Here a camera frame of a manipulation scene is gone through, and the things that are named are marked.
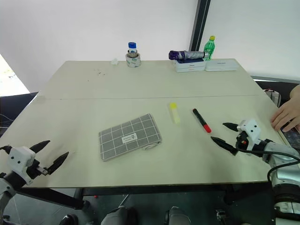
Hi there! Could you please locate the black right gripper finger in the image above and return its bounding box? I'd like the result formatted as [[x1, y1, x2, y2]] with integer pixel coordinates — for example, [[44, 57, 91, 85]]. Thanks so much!
[[210, 136, 238, 157], [222, 122, 240, 132]]

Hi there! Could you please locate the black side table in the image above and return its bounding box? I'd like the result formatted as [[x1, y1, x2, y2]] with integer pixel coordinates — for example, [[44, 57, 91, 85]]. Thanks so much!
[[250, 75, 300, 111]]

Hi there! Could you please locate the dark blue chair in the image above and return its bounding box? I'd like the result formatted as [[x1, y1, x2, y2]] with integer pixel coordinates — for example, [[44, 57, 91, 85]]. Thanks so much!
[[0, 91, 39, 139]]

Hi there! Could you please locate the dark window frame post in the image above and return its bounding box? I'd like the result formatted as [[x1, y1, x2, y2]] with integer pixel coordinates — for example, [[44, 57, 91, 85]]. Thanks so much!
[[188, 0, 212, 53]]

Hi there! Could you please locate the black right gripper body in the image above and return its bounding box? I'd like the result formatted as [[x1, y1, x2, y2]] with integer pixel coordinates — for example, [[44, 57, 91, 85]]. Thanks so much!
[[235, 130, 250, 151]]

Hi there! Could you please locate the person's bare hand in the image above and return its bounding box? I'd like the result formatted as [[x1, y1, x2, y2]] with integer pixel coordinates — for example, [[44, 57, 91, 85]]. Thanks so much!
[[270, 99, 300, 133]]

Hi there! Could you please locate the small bottle with blue cap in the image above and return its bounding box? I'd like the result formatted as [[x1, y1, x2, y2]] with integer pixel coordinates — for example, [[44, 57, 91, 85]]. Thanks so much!
[[127, 42, 137, 57]]

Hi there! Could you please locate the dark grey rounded shape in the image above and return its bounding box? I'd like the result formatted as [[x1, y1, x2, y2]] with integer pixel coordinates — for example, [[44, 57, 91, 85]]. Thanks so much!
[[165, 206, 192, 225], [100, 205, 138, 225]]

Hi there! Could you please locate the black table frame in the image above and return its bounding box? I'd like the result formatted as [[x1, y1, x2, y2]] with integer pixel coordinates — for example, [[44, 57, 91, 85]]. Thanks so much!
[[15, 180, 278, 210]]

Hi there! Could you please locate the white device with red wires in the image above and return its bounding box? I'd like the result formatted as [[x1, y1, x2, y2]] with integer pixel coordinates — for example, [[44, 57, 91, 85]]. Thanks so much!
[[264, 88, 282, 108]]

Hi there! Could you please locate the black marker with red cap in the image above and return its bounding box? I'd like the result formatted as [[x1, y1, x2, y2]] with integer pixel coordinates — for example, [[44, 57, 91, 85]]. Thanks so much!
[[192, 108, 212, 134]]

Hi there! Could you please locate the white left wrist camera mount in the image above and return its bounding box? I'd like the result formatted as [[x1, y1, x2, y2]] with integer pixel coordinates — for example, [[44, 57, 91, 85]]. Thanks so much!
[[7, 146, 37, 186]]

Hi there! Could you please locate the white printed tape roll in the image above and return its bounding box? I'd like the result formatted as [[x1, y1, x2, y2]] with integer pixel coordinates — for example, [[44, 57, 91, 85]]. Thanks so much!
[[125, 52, 142, 68]]

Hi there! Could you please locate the grey checked pencil pouch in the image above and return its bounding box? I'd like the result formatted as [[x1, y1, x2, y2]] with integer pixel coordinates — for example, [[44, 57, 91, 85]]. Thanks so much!
[[98, 113, 163, 163]]

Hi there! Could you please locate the white box with blue lid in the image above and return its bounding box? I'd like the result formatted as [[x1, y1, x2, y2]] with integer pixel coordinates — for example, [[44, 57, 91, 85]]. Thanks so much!
[[174, 58, 207, 74]]

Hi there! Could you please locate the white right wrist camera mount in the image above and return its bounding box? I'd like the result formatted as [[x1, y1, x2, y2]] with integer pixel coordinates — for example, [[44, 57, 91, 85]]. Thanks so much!
[[236, 119, 261, 150]]

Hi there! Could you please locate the flat white box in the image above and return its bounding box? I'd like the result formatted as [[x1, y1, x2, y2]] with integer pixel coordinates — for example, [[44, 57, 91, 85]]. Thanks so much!
[[205, 58, 240, 72]]

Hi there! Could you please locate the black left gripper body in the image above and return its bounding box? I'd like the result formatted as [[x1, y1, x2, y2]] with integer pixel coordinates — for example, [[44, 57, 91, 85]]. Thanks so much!
[[26, 159, 49, 180]]

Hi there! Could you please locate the folded purple grey umbrella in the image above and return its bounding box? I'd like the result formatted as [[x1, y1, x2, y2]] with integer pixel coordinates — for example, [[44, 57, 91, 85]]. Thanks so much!
[[168, 50, 210, 61]]

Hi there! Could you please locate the small black rounded shape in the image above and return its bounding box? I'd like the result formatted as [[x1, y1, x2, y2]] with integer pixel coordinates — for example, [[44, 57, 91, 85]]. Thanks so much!
[[59, 213, 79, 225]]

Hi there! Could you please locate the green bottle with yellow cap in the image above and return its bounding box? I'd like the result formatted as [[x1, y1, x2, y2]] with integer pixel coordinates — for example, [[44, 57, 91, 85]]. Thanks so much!
[[203, 35, 216, 61]]

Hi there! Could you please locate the phone with dark screen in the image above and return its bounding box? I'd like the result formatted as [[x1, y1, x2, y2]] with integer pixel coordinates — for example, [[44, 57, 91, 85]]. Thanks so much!
[[279, 125, 300, 149]]

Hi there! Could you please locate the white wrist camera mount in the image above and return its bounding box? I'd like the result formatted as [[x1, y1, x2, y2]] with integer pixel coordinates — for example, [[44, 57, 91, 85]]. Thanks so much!
[[7, 146, 37, 186], [236, 119, 261, 150]]

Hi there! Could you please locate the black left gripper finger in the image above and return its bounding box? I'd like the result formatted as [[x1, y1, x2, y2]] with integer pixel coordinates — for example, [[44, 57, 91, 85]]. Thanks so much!
[[45, 151, 70, 176], [30, 140, 51, 154]]

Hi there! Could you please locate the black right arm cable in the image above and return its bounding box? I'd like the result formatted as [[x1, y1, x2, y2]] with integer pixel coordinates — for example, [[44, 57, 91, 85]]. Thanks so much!
[[235, 140, 300, 186]]

